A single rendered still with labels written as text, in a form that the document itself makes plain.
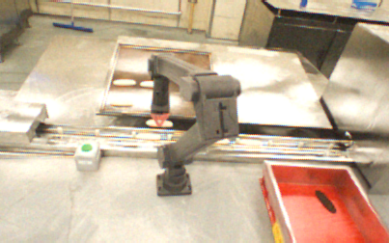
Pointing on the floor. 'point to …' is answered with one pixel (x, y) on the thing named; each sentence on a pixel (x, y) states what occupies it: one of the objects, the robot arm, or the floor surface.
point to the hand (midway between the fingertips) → (159, 121)
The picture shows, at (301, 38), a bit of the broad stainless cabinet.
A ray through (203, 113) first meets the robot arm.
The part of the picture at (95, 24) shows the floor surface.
